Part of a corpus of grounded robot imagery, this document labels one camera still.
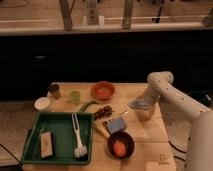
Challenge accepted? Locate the sponge block in tray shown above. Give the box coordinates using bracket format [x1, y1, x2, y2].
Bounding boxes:
[40, 132, 54, 159]

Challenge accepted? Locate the dark pan with orange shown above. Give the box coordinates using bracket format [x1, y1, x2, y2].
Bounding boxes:
[94, 125, 135, 159]

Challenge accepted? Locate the orange bowl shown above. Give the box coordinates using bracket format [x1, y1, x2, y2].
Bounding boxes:
[91, 81, 115, 100]

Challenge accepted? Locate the green plastic tray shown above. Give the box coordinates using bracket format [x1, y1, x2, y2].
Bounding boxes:
[21, 112, 93, 165]

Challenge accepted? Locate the black cable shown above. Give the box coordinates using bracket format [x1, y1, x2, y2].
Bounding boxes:
[168, 139, 188, 163]

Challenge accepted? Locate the white dish brush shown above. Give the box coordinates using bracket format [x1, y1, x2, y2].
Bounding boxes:
[71, 113, 88, 158]

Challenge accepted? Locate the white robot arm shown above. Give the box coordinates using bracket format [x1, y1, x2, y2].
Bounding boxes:
[142, 71, 213, 171]

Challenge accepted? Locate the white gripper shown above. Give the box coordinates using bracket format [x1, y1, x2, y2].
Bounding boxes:
[142, 86, 160, 117]

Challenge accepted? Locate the green curved vegetable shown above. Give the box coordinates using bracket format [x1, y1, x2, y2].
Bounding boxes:
[78, 101, 98, 113]

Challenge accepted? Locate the green plastic cup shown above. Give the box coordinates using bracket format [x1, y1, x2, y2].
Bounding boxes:
[69, 90, 80, 105]

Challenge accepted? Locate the white small bowl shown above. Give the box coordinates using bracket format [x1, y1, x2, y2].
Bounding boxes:
[34, 97, 50, 111]

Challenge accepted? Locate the light blue towel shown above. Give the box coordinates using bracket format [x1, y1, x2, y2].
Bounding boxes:
[128, 98, 149, 110]

